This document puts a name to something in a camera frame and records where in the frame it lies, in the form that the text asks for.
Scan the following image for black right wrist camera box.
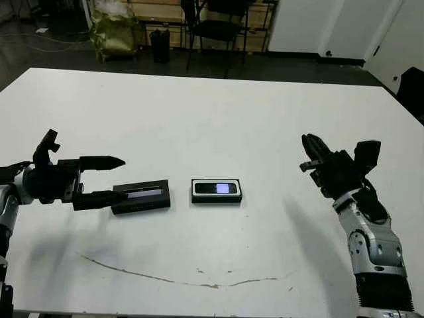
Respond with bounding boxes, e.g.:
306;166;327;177
352;140;382;173

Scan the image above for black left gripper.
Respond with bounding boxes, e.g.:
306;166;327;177
26;155;129;211

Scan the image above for black waste bin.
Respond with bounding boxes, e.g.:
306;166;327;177
149;28;172;64

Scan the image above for black mesh chair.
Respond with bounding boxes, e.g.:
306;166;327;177
185;0;254;79

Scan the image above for black folding stand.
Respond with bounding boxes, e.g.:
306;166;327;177
180;0;206;23

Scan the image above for black chair back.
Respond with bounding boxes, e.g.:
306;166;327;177
396;67;424;125

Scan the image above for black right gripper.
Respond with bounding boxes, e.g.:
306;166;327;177
299;134;365;199

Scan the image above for black box with white insert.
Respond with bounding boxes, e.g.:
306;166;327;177
191;178;242;203

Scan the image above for white floor cable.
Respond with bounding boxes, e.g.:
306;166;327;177
0;31;92;52

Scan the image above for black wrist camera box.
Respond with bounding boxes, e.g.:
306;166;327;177
352;140;382;173
32;129;61;166

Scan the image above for black box lid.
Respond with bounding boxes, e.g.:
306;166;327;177
111;180;172;216

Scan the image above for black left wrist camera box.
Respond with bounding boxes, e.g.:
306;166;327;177
32;129;61;166

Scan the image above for yellow-green plastic bag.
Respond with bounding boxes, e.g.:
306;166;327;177
89;6;142;62

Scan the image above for white door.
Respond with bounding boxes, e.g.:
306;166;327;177
364;0;424;95

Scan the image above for black phone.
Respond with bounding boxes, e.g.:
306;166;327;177
194;181;240;195

